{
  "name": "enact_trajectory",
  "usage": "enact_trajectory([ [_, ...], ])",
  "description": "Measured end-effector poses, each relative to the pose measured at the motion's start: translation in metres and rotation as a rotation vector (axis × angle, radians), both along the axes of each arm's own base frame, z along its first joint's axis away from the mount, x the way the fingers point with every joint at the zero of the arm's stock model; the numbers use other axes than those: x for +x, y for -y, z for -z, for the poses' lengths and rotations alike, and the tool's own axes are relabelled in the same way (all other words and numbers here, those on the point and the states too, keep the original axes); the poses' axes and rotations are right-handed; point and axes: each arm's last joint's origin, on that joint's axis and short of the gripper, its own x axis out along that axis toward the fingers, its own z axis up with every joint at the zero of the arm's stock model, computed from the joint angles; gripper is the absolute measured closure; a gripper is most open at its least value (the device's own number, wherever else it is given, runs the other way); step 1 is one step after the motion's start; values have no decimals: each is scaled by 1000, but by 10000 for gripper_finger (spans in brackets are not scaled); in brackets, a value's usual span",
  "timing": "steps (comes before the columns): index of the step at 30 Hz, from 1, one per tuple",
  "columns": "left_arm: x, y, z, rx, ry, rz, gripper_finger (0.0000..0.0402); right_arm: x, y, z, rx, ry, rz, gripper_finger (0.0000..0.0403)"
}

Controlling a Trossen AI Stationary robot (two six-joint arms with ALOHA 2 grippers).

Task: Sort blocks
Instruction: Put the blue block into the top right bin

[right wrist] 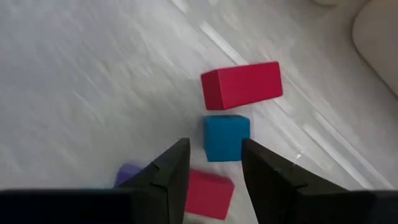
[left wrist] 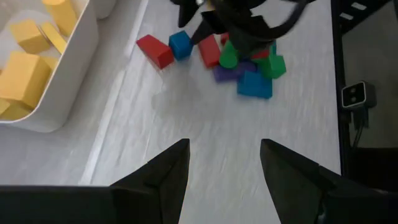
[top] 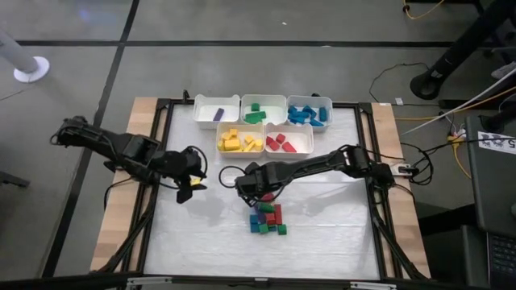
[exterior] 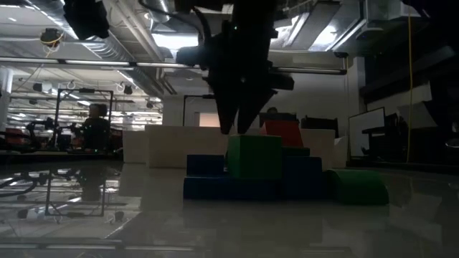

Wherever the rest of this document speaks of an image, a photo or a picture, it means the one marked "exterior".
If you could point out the black background robot arms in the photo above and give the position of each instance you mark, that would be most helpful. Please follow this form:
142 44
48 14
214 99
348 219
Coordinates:
39 125

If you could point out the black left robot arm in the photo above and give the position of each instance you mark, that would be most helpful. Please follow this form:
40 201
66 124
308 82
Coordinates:
86 18

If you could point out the green wooden cube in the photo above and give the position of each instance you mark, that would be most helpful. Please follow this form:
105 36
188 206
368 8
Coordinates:
254 157

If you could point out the black monitor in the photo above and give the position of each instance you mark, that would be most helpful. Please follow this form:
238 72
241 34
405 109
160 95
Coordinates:
287 116

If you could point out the black door frame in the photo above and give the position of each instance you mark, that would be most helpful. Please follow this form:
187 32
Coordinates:
193 96

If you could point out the red wooden cube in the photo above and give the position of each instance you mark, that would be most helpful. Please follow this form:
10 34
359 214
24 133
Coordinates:
285 133

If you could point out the black robot station frame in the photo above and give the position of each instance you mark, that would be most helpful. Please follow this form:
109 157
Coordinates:
86 90

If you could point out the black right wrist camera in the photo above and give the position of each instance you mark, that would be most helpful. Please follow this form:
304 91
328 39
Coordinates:
191 56

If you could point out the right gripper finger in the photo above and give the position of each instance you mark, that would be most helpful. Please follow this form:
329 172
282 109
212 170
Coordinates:
227 111
252 107

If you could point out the bright ceiling light panel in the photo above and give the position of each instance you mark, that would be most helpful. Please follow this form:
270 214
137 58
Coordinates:
172 40

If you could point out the long ceiling pipe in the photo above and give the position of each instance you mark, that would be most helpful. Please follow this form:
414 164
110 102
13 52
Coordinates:
89 62

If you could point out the long blue wooden block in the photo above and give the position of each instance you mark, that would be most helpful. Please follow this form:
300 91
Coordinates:
215 188

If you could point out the green half-round wooden block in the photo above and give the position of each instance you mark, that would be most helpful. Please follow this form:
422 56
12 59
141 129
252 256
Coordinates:
358 188

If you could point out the white board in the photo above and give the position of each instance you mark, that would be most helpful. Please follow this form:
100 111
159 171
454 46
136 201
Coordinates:
369 129

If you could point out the silver ventilation duct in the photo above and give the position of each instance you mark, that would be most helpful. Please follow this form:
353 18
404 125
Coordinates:
50 10

